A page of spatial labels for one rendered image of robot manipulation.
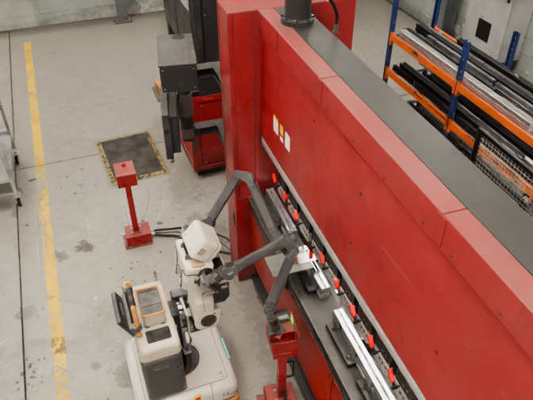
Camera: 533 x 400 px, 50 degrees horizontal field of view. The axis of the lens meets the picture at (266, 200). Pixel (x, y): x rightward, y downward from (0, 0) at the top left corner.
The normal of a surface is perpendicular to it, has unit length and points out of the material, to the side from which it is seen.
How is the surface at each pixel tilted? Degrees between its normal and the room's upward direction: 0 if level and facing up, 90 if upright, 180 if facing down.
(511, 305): 90
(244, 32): 90
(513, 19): 90
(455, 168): 0
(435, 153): 0
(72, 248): 0
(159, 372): 90
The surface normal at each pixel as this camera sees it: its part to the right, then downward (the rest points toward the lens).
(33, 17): 0.35, 0.58
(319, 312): 0.00, -0.78
